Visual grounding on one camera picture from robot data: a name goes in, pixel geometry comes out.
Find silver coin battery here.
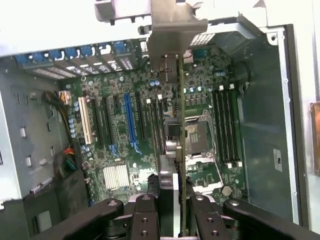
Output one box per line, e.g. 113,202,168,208
221,185,233,198

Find silver chipset heatsink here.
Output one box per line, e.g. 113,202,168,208
102,163,131,191

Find green motherboard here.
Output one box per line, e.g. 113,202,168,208
58,41,251,210

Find CPU socket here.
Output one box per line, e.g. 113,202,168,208
186,113,218,160

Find small white case sticker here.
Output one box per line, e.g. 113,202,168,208
273,148,284,173

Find black RAM slot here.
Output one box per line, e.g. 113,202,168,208
146,98,158,156
156,94,168,151
217,85,231,169
212,89,225,164
223,88,236,164
228,84,243,168

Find blue expansion slot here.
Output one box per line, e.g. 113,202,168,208
123,93,140,149

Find long black expansion slot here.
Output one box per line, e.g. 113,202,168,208
103,95,114,146
91,98,105,148
134,91,148,141

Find white expansion slot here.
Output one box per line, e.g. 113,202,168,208
77,96,93,146

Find black open PC case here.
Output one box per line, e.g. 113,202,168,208
0,0,320,240

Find coloured wire bundle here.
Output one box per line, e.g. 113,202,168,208
55,146,78,177

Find yellow black wire bundle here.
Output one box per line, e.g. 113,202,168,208
41,90,76,141

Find blue slot bracket tabs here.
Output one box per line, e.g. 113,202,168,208
14,41,127,67

